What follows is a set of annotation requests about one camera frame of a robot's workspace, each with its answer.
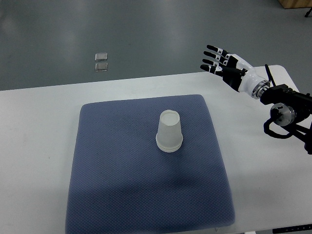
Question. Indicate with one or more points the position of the metal floor plate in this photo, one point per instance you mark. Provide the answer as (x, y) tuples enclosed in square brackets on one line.
[(101, 66), (101, 56)]

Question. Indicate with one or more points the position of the upper metal floor plate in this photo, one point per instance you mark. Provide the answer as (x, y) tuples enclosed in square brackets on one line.
[(101, 56)]

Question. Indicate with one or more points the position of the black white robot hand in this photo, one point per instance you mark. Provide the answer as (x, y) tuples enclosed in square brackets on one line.
[(235, 71)]

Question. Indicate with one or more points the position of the wooden furniture corner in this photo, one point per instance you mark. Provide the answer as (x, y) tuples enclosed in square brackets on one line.
[(293, 4)]

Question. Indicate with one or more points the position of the white paper cup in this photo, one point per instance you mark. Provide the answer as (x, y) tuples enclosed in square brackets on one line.
[(169, 132), (168, 150)]

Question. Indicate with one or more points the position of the lower metal floor plate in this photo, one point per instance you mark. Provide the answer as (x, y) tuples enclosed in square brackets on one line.
[(101, 66)]

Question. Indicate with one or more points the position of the black tripod leg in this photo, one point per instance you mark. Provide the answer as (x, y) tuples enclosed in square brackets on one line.
[(308, 13)]

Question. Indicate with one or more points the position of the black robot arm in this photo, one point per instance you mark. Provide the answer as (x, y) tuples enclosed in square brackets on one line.
[(289, 108)]

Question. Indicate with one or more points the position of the black table control panel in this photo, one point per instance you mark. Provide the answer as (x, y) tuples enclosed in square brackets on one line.
[(292, 229)]

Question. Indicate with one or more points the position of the blue fabric mat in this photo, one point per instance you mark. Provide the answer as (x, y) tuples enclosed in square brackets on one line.
[(122, 183)]

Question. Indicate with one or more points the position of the white paper cup on mat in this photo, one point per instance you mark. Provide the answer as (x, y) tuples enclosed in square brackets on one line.
[(168, 150)]

